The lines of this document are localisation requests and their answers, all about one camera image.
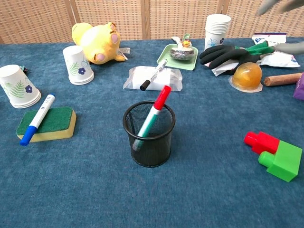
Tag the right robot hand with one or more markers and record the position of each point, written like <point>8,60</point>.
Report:
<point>292,48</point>

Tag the red cap marker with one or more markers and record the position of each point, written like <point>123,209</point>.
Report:
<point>161,97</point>

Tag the black cap marker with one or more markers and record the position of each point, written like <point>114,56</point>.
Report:
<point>154,73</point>

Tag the black mesh pen cup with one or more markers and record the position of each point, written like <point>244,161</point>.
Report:
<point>159,152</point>

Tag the blue cap marker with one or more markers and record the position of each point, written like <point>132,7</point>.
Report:
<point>39,116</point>

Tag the white salt bag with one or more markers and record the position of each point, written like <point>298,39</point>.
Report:
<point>278,59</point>

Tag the brown wooden stick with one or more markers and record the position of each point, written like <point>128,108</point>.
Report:
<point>282,79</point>

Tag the purple pack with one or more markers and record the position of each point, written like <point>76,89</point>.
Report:
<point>299,88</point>

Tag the orange jelly cup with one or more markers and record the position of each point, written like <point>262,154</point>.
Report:
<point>247,76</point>

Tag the black green work glove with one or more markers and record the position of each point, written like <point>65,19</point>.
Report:
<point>221,55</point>

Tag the white paper packet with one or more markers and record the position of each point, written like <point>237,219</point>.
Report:
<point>223,70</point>

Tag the floral paper cup stack tall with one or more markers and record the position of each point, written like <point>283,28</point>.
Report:
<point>217,31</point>

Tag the red toy block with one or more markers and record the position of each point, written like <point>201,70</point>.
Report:
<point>263,142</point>

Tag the small orange toy figure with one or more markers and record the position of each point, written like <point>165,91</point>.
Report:
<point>187,43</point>

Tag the green toy block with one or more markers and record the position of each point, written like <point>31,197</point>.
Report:
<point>285,164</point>

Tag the plastic wrapped white pack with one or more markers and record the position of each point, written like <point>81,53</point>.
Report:
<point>171,78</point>

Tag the light green dustpan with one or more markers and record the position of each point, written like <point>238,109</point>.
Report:
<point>166,55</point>

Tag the yellow plush toy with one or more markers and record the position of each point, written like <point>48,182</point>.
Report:
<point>97,42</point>

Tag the floral paper cup stack short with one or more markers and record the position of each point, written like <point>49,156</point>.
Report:
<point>77,66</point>
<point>17,88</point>

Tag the blue table cloth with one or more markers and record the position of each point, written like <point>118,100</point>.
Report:
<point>95,190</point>

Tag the green yellow sponge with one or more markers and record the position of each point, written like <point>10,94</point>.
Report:
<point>57,121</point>

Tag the woven folding screen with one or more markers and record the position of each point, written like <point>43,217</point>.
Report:
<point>35,21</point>

